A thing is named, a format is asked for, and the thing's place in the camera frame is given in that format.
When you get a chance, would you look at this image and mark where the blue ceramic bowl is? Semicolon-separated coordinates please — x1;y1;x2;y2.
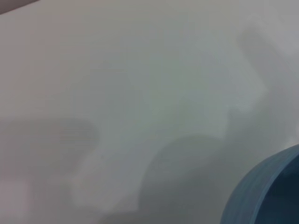
220;144;299;224

